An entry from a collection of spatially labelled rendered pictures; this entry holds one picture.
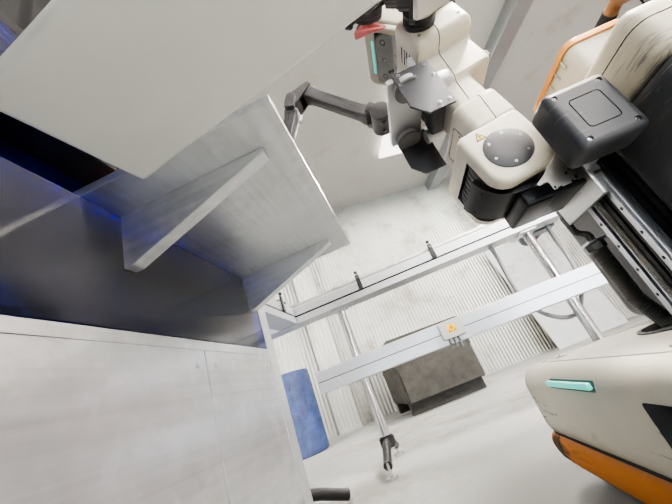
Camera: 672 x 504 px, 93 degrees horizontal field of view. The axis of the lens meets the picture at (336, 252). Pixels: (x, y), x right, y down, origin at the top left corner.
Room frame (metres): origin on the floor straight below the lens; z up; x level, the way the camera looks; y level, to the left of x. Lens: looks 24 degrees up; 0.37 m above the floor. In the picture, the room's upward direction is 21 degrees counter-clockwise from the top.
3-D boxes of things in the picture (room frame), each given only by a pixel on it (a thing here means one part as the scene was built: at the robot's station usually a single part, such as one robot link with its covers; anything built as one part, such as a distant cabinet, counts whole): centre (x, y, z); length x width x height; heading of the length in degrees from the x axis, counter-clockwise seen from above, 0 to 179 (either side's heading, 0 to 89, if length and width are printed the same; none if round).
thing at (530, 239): (1.77, -1.04, 0.46); 0.09 x 0.09 x 0.77; 84
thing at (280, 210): (0.77, 0.21, 0.87); 0.70 x 0.48 x 0.02; 174
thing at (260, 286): (1.02, 0.18, 0.80); 0.34 x 0.03 x 0.13; 84
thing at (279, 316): (1.51, 0.46, 0.92); 0.69 x 0.15 x 0.16; 174
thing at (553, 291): (1.83, -0.45, 0.49); 1.60 x 0.08 x 0.12; 84
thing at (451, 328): (1.77, -0.42, 0.50); 0.12 x 0.05 x 0.09; 84
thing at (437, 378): (4.03, -0.48, 0.37); 1.08 x 0.89 x 0.74; 11
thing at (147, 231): (0.52, 0.23, 0.80); 0.34 x 0.03 x 0.13; 84
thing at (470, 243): (1.85, -0.30, 0.92); 1.90 x 0.15 x 0.16; 84
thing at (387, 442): (1.89, 0.10, 0.07); 0.50 x 0.08 x 0.14; 174
